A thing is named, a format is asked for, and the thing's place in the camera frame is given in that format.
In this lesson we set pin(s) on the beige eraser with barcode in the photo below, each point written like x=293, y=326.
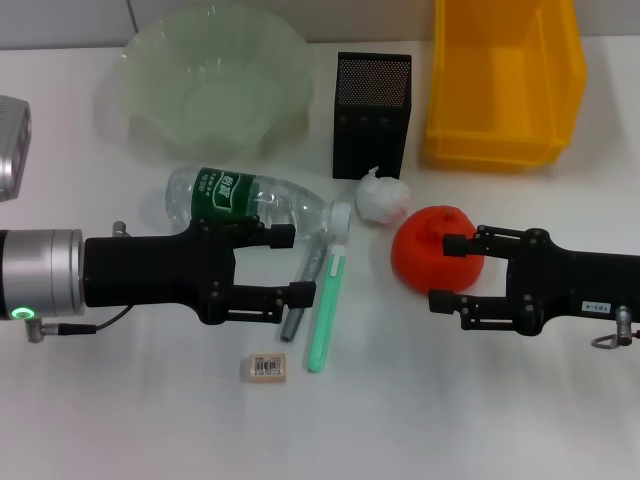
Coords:
x=264, y=369

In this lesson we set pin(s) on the grey pen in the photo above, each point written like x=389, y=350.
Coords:
x=311, y=262

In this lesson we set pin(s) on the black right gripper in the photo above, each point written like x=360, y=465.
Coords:
x=575, y=285

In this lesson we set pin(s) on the white paper ball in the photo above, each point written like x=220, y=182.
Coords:
x=380, y=197

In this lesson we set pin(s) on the pale green glass fruit plate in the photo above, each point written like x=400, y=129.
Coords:
x=200, y=90

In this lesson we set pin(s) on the yellow plastic bin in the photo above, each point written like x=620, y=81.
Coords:
x=500, y=145

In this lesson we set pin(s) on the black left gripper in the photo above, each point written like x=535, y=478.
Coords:
x=150, y=275

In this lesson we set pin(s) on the clear bottle green label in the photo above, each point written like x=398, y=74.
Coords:
x=220, y=192

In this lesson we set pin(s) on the silver connector stub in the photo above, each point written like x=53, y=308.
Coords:
x=120, y=228

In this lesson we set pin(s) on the black mesh pen holder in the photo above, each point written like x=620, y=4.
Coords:
x=370, y=140

